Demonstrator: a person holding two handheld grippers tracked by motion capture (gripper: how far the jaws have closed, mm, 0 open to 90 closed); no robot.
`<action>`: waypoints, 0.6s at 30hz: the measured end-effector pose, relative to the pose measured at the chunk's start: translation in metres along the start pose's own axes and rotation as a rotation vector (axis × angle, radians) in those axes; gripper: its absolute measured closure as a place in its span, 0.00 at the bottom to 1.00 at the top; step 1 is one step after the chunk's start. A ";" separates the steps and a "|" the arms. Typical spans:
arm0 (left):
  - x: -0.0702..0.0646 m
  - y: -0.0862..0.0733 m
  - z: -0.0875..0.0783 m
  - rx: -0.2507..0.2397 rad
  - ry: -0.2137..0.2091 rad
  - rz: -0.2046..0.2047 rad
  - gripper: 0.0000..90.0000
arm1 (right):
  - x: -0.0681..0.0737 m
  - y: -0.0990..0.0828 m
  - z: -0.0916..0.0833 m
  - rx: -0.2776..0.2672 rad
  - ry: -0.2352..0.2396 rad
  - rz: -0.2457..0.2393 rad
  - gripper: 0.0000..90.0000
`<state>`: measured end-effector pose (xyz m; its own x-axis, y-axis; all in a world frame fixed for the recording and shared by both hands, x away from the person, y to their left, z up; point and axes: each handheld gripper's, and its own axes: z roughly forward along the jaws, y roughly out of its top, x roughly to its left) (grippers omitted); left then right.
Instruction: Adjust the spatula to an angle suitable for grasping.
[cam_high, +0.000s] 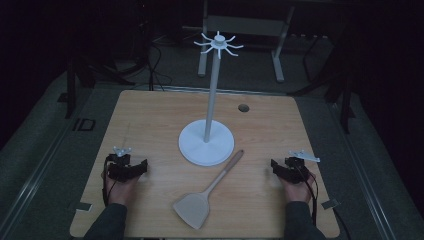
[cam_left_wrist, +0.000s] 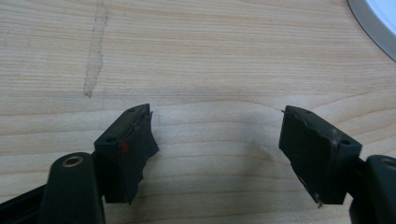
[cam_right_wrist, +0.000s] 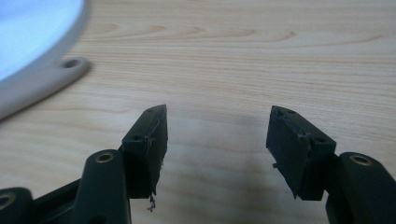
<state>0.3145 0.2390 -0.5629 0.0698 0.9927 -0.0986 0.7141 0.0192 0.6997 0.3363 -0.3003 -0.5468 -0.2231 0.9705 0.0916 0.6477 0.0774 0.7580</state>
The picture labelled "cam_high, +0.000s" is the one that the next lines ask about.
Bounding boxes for black floor cables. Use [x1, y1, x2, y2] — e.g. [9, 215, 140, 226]
[145, 33, 174, 92]

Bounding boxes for white metal table frame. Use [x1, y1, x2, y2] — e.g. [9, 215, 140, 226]
[197, 0, 296, 84]

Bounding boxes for black metal stand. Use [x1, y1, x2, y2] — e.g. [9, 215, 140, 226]
[57, 19, 151, 120]
[289, 19, 358, 135]

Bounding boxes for person's right hand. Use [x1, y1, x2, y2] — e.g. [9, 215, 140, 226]
[278, 175, 318, 204]

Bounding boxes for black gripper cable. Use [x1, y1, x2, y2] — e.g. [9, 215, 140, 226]
[101, 155, 118, 208]
[297, 165, 320, 228]

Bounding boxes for metal floor rail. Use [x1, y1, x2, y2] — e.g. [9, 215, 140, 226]
[328, 99, 399, 240]
[0, 109, 88, 234]

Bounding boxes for white hook stand rack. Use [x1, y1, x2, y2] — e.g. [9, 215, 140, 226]
[178, 30, 245, 167]

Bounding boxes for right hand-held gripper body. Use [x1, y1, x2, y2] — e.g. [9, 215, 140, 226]
[285, 149, 321, 185]

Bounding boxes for beige spatula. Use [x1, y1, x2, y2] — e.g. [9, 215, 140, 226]
[172, 149, 245, 231]

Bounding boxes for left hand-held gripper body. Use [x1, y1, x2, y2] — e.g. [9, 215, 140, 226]
[105, 145, 135, 183]

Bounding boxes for person's left hand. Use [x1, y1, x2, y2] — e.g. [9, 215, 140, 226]
[101, 172, 140, 207]

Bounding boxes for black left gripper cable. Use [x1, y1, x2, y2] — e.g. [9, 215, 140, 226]
[101, 155, 118, 208]

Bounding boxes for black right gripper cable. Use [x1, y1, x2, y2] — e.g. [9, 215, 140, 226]
[297, 165, 320, 228]

